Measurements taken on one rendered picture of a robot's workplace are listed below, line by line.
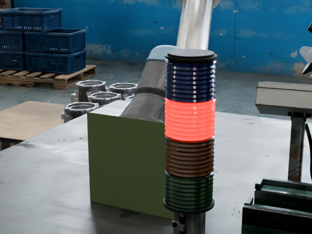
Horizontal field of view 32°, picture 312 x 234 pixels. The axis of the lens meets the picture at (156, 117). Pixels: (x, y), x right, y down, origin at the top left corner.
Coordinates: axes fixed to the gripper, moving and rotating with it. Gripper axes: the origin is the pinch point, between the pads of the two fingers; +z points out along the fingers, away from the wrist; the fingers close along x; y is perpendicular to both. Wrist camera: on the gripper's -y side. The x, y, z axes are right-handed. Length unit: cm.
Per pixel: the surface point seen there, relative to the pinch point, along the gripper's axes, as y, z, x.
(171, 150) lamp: 38, 21, 79
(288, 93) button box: 14.7, 7.8, 34.9
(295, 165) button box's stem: 3.9, 19.0, 34.6
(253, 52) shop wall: -118, -10, -509
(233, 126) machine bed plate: -1.1, 26.3, -30.9
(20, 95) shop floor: 76, 163, -412
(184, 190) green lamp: 34, 24, 80
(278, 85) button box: 16.7, 7.5, 33.5
